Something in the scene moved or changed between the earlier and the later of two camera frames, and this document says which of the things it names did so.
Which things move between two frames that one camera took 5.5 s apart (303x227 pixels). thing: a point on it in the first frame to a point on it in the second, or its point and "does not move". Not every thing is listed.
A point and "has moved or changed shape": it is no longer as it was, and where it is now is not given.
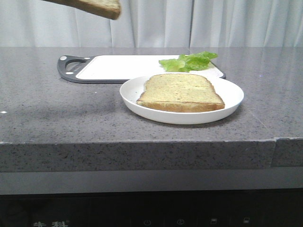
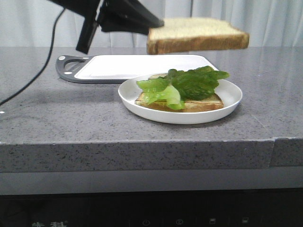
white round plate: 231,95 does not move
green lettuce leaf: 189,63 to 178,86
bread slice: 108,9 has moved or changed shape
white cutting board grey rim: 116,69 does not move
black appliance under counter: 227,208 does not move
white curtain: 39,23 does not move
